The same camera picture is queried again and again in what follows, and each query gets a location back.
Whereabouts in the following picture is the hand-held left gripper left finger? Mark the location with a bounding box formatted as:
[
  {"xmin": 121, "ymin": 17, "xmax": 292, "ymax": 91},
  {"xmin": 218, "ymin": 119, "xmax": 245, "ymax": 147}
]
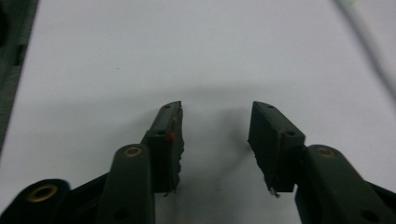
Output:
[{"xmin": 141, "ymin": 100, "xmax": 185, "ymax": 197}]

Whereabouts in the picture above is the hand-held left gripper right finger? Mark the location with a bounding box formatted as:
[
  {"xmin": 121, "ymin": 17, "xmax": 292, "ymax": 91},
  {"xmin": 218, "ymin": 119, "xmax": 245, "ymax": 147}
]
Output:
[{"xmin": 247, "ymin": 101, "xmax": 306, "ymax": 198}]

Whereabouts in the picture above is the leaf print mesh laundry bag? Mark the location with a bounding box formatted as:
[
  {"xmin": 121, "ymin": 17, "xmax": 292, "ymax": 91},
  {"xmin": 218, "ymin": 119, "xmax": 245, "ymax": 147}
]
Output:
[{"xmin": 334, "ymin": 0, "xmax": 396, "ymax": 101}]

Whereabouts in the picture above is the white table sheet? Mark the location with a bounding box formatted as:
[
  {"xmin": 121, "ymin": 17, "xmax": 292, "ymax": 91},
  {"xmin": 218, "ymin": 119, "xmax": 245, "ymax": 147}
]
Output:
[{"xmin": 0, "ymin": 0, "xmax": 396, "ymax": 224}]

